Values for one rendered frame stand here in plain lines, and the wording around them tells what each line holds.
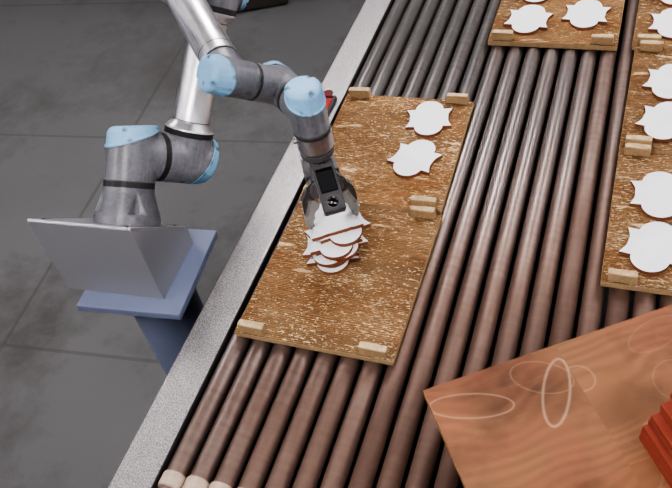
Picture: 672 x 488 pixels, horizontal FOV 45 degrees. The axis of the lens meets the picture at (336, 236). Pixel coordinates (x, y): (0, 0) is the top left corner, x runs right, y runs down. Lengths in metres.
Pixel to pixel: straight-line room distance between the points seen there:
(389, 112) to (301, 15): 2.39
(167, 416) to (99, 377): 1.36
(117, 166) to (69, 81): 2.69
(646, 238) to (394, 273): 0.53
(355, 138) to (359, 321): 0.59
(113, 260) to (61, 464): 1.14
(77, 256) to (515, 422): 1.06
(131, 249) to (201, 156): 0.29
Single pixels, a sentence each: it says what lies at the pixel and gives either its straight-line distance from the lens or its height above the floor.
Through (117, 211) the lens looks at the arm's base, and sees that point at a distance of 1.86.
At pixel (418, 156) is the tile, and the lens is 2.00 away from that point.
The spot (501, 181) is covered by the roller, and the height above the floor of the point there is 0.92.
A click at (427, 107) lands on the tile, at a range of 2.14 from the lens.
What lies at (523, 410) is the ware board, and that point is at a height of 1.04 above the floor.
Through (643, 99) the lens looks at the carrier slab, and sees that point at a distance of 2.18.
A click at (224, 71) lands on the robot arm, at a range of 1.55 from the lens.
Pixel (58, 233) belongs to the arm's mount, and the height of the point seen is 1.07.
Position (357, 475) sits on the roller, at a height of 0.92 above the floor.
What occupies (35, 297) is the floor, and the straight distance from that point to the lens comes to 3.41.
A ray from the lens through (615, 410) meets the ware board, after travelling 1.44.
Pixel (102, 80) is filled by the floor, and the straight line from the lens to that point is 4.45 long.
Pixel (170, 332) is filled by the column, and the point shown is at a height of 0.71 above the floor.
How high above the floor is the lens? 2.26
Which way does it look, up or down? 46 degrees down
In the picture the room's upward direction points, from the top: 13 degrees counter-clockwise
